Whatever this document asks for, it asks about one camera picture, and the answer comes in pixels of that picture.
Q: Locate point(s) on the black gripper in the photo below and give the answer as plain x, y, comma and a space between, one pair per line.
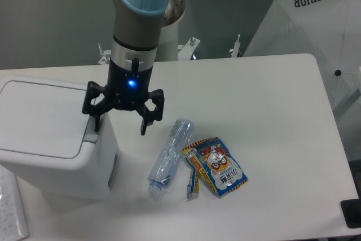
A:
128, 88

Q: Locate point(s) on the white push-lid trash can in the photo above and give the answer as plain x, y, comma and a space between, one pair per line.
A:
47, 141

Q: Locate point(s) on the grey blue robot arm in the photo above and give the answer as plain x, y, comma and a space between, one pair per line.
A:
136, 36

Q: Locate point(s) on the crushed clear plastic bottle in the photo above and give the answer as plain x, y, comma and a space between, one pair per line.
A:
166, 164

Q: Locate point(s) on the blue cartoon snack bag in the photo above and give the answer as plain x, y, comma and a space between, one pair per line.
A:
215, 165

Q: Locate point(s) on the torn snack bag strip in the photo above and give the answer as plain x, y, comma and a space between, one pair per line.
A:
193, 184

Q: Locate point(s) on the white umbrella with lettering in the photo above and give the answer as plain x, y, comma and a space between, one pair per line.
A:
327, 29

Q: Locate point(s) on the black device at table edge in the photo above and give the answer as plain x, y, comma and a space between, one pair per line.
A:
351, 212

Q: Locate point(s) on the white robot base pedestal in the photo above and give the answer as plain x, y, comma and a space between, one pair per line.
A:
168, 44

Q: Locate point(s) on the white metal base frame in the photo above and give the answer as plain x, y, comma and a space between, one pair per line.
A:
185, 52

